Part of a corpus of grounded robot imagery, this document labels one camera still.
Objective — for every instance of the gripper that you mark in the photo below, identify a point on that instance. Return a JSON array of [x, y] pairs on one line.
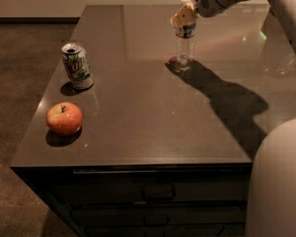
[[207, 3]]

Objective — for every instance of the clear plastic water bottle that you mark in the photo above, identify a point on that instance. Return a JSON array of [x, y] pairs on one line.
[[185, 43]]

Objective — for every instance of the green 7up soda can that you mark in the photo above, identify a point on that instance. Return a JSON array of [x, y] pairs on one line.
[[76, 64]]

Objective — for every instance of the red apple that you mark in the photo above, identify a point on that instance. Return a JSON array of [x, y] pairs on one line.
[[64, 119]]

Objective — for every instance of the dark cabinet with drawers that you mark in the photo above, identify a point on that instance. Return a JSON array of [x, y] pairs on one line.
[[154, 202]]

